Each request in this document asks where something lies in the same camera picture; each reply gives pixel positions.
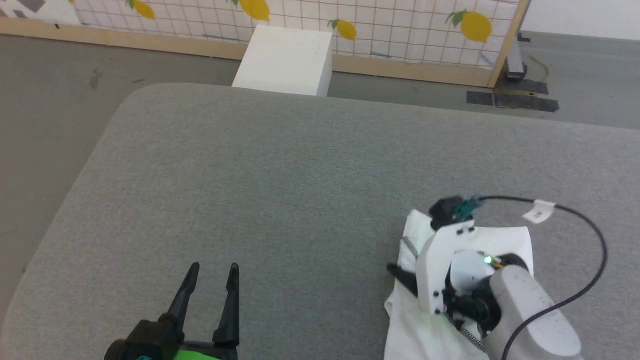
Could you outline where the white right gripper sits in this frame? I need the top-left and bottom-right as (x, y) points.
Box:
(386, 221), (477, 316)

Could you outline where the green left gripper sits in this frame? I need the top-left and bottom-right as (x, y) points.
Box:
(159, 261), (241, 360)

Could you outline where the white zip garment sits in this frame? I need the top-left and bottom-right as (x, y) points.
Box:
(384, 209), (535, 360)

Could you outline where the small black floor tape patch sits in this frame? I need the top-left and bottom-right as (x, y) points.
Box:
(466, 90), (495, 106)

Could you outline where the black floor tape strip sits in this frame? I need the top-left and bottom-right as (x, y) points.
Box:
(494, 92), (560, 113)
(500, 79), (550, 96)

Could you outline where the grey metal partition foot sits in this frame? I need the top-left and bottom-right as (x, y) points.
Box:
(505, 32), (529, 81)

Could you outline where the lemon print partition screen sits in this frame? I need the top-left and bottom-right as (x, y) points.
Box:
(0, 0), (531, 88)

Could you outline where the white rectangular block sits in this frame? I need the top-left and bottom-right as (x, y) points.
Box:
(231, 25), (333, 97)

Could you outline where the white partition board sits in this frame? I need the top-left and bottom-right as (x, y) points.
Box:
(520, 0), (640, 41)

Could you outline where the white cable label tag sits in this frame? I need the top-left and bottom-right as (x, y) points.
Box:
(522, 199), (556, 224)

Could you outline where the thin yellow floor cable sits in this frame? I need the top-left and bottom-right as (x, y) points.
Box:
(528, 53), (551, 84)

